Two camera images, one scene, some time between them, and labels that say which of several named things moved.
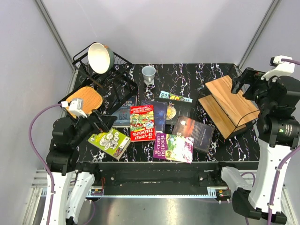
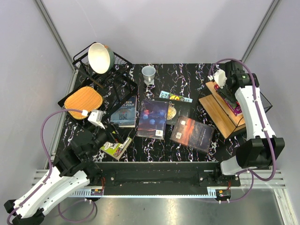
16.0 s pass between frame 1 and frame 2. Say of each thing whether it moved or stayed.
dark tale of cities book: stayed
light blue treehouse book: stayed
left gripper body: moved
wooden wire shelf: stayed
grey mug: stayed
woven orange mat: stayed
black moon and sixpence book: stayed
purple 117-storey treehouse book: moved
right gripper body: moved
